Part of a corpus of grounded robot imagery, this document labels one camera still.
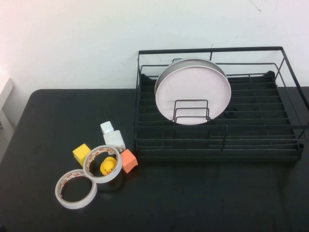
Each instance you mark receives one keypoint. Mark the pink round plate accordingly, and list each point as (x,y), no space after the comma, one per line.
(193,84)

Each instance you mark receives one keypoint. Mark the grey round plate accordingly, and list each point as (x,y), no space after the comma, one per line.
(188,62)

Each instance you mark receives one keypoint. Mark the white power adapter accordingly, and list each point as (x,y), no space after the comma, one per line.
(112,139)

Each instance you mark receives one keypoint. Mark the orange foam cube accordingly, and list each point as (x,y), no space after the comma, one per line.
(129,160)

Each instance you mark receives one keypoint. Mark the yellow rubber duck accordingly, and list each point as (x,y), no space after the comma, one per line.
(107,166)

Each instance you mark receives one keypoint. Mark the black tape roll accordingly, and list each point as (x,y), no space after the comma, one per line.
(117,188)

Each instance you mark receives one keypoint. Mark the white double-sided tape roll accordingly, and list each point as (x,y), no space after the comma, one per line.
(103,180)
(72,205)

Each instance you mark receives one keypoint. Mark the yellow foam cube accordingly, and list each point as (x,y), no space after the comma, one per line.
(80,152)

